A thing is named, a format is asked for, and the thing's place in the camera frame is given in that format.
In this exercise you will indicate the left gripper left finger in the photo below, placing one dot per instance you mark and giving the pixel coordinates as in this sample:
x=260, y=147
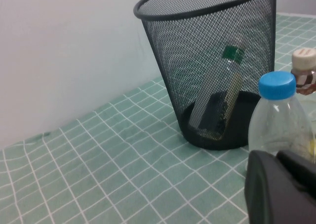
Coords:
x=271, y=196

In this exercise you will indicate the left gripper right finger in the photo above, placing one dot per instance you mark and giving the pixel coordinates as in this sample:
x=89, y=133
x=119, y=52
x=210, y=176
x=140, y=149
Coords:
x=301, y=172

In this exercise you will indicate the beige-cap brown-label bottle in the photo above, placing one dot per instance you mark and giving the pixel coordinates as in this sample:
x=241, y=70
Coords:
x=303, y=58

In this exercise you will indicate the white-cap green-label bottle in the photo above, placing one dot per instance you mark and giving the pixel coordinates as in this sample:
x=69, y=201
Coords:
x=232, y=68

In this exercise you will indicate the black mesh wastebasket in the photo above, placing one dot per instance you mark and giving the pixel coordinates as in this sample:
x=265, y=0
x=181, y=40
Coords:
x=172, y=48

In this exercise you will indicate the yellow block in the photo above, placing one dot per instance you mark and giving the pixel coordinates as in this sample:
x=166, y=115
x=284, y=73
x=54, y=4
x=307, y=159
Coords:
x=313, y=147

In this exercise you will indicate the clear bottle light-blue cap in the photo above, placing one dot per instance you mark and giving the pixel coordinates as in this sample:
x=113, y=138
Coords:
x=276, y=120

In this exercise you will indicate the green checked tablecloth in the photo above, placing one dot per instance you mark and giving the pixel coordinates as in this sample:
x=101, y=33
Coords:
x=98, y=172

